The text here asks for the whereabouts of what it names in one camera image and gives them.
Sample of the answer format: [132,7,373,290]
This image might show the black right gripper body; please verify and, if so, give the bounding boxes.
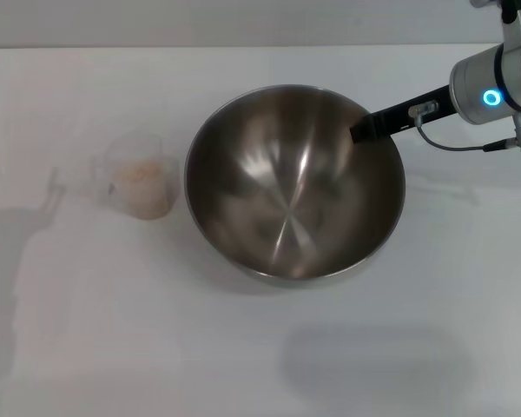
[375,84,458,137]

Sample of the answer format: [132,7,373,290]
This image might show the stainless steel mixing bowl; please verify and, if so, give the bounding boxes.
[183,83,407,288]

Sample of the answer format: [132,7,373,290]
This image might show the white rice grains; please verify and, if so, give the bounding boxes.
[111,160,171,218]

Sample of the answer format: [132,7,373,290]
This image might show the clear plastic measuring cup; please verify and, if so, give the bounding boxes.
[90,129,181,221]

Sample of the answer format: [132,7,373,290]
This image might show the grey cable with metal plugs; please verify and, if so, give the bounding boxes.
[409,99,521,154]

